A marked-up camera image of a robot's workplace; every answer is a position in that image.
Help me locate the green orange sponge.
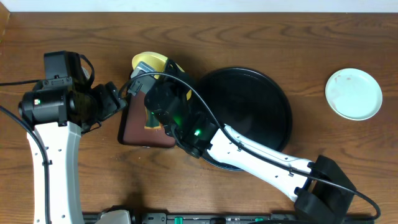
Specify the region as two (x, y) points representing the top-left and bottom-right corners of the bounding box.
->
(144, 108), (162, 129)

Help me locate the yellow plate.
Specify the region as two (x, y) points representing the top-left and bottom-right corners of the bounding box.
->
(129, 52), (192, 103)

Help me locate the light green plate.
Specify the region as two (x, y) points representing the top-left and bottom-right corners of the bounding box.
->
(325, 68), (383, 121)

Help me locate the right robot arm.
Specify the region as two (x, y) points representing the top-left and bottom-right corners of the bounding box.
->
(124, 72), (356, 223)

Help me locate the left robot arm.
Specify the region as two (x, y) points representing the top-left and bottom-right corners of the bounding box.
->
(19, 51), (127, 223)

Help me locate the rectangular black brown tray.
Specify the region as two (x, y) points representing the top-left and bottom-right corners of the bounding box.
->
(119, 91), (175, 148)

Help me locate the round black tray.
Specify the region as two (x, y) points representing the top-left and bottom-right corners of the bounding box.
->
(195, 67), (293, 152)

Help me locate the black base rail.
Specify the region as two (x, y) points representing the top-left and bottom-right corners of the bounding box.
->
(82, 212), (299, 224)

